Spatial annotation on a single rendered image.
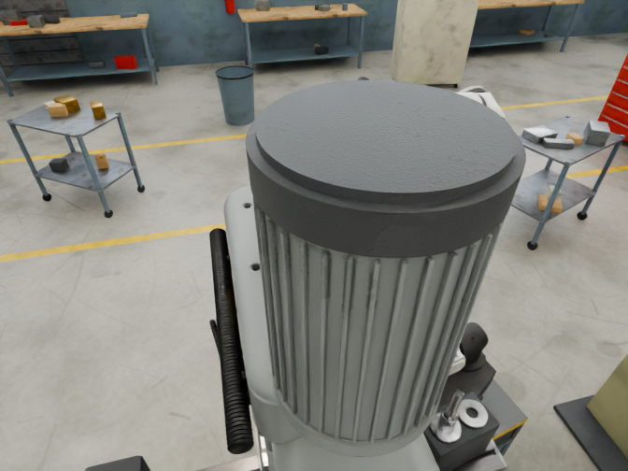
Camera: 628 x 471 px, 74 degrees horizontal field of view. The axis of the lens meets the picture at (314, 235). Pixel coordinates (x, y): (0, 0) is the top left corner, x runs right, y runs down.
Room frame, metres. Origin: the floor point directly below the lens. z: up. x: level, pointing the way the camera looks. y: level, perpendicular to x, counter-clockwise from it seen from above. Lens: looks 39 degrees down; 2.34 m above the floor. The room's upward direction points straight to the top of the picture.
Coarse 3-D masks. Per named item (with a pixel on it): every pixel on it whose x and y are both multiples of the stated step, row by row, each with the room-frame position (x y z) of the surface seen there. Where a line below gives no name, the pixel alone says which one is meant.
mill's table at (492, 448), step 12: (492, 444) 0.64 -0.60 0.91; (252, 456) 0.60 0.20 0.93; (480, 456) 0.61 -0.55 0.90; (492, 456) 0.60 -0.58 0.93; (204, 468) 0.56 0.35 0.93; (216, 468) 0.56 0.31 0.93; (228, 468) 0.56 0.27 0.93; (240, 468) 0.56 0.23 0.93; (252, 468) 0.56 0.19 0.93; (456, 468) 0.56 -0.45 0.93; (468, 468) 0.56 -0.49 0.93; (480, 468) 0.56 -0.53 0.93; (492, 468) 0.56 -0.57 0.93; (504, 468) 0.57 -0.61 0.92
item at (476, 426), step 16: (464, 400) 0.68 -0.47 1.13; (464, 416) 0.63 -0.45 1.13; (480, 416) 0.63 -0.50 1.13; (432, 432) 0.59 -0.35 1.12; (464, 432) 0.59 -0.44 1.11; (480, 432) 0.59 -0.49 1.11; (432, 448) 0.55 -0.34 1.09; (448, 448) 0.54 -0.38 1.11; (464, 448) 0.56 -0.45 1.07; (480, 448) 0.60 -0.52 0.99; (448, 464) 0.54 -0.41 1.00
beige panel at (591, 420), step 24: (624, 360) 1.25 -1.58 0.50; (624, 384) 1.19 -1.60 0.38; (576, 408) 1.25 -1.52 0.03; (600, 408) 1.20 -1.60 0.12; (624, 408) 1.12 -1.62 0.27; (576, 432) 1.11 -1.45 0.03; (600, 432) 1.11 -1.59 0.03; (624, 432) 1.05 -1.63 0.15; (600, 456) 0.98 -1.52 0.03; (624, 456) 0.98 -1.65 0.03
